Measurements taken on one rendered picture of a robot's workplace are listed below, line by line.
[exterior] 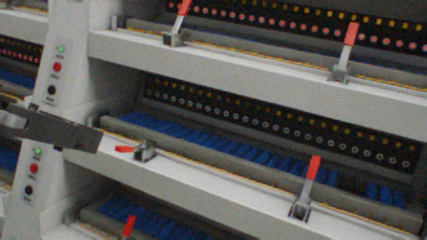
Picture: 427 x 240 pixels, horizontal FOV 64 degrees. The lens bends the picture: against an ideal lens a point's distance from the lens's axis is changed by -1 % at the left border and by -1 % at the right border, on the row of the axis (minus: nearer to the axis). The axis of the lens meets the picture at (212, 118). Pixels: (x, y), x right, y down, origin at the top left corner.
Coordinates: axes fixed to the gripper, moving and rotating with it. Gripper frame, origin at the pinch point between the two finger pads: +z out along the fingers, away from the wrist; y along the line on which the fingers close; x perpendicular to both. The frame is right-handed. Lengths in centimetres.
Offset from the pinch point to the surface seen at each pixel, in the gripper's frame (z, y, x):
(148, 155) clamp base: 17.9, 1.2, 0.2
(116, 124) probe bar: 21.3, -9.3, 3.7
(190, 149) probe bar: 21.6, 6.4, 3.6
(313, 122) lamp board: 28.8, 24.1, 15.2
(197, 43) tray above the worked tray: 16.8, 3.3, 20.8
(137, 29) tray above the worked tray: 18.3, -10.5, 21.9
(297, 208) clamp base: 19.4, 26.3, 0.3
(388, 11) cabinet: 28, 31, 38
